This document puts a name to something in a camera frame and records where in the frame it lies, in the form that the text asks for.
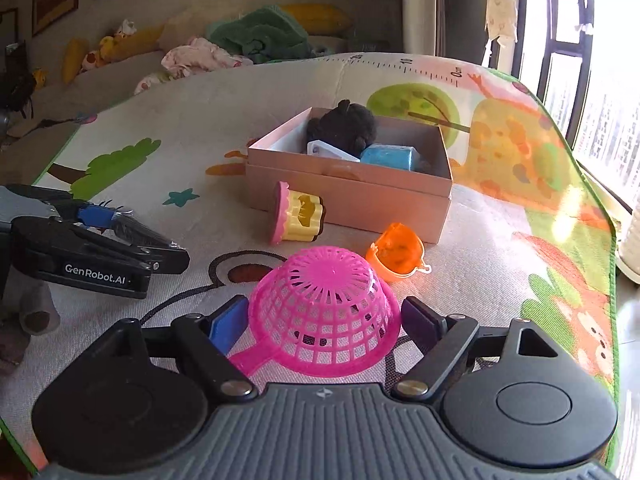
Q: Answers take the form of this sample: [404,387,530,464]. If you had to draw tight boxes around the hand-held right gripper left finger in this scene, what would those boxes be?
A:
[105,295,256,403]

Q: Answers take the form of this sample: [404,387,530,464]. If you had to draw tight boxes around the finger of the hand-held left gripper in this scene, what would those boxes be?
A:
[50,200,133,232]
[67,222,191,275]

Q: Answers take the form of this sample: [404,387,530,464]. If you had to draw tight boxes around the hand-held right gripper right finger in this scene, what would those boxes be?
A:
[391,296,563,403]

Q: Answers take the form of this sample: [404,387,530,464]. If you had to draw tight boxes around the orange plastic toy cup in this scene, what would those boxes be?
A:
[365,222,432,283]

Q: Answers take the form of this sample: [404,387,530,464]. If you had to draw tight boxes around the pink plastic toy strainer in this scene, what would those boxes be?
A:
[227,246,402,377]

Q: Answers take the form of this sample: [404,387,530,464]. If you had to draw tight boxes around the yellow and pink cupcake toy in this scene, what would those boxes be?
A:
[270,181,325,246]

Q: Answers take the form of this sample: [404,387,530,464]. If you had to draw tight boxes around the pink cardboard box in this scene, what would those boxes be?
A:
[245,106,454,245]

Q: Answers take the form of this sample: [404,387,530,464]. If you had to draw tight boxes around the blue plastic packet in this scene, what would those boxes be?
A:
[360,143,421,172]

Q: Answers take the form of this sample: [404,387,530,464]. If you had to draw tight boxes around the white battery charger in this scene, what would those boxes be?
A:
[306,140,361,163]

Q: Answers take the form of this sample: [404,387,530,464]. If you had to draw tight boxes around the black plush cat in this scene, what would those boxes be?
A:
[306,100,378,158]

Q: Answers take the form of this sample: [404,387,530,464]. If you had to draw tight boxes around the white ribbed container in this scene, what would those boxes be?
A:
[616,207,640,283]

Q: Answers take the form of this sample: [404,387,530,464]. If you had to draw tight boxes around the grey cloth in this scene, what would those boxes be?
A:
[0,282,62,376]

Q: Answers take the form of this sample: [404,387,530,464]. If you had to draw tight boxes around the printed cartoon play mat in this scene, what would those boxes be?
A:
[0,51,621,480]

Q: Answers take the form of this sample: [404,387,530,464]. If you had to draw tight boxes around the grey sofa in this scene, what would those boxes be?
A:
[0,47,171,186]

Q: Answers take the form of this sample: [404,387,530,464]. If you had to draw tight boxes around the black bag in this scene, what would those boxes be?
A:
[0,40,36,116]

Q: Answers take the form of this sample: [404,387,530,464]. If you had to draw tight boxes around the spotted mushroom plush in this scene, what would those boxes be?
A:
[80,50,108,72]

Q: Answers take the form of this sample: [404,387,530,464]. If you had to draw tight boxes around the yellow plush pillow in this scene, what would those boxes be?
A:
[62,37,91,86]

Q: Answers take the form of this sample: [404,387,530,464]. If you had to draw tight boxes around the yellow banana plush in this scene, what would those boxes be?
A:
[107,25,166,61]

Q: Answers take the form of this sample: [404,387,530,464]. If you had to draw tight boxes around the pink floral cloth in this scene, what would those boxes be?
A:
[134,37,253,96]

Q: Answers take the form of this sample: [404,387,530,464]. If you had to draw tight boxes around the dark framed picture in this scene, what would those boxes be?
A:
[0,7,20,48]

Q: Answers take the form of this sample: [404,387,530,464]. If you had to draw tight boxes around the beige pillow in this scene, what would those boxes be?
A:
[160,7,226,51]

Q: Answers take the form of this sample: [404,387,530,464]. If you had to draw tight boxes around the green towel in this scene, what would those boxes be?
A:
[205,5,318,63]

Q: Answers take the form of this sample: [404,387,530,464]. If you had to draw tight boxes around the grey curtain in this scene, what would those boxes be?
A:
[400,0,493,68]

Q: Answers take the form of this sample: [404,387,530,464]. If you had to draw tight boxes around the white hanging garment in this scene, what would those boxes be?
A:
[485,0,518,50]

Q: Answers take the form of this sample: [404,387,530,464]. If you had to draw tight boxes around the black window frame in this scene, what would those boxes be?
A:
[512,0,596,111]

